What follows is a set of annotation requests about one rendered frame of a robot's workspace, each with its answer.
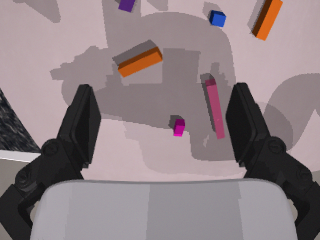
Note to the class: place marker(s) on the small magenta block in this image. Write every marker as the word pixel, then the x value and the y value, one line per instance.
pixel 179 127

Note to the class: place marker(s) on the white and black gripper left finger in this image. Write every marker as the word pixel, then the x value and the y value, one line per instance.
pixel 62 159

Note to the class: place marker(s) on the pink rod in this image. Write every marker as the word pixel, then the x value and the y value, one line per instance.
pixel 215 107

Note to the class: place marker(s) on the orange rectangular bar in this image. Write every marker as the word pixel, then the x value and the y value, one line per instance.
pixel 140 62
pixel 266 18

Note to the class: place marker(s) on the small blue block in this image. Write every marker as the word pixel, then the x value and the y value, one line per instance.
pixel 217 18

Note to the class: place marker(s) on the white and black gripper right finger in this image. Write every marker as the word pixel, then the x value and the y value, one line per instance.
pixel 265 155

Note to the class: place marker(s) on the purple rod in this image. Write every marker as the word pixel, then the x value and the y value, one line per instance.
pixel 126 5

